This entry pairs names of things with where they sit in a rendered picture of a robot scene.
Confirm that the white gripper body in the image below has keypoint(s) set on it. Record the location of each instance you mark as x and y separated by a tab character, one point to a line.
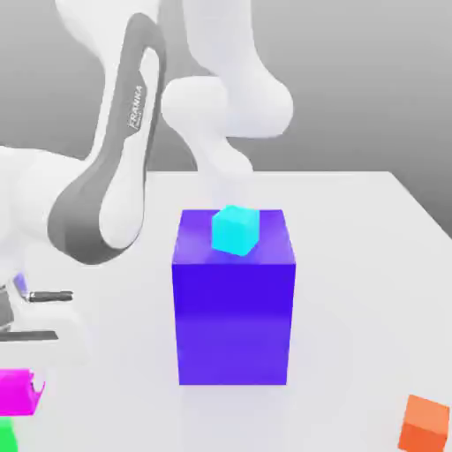
63	349

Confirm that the small magenta cube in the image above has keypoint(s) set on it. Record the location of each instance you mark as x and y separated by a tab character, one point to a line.
16	392

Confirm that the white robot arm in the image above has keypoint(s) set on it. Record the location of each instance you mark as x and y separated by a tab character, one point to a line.
123	197

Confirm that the small green cube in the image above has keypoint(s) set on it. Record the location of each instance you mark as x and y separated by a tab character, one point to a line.
7	436

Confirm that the small cyan cube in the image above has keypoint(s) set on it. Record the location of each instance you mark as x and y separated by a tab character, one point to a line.
235	231

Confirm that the small orange cube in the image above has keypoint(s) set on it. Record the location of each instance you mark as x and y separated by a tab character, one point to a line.
423	425

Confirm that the large purple box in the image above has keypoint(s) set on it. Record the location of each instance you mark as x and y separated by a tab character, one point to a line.
233	317

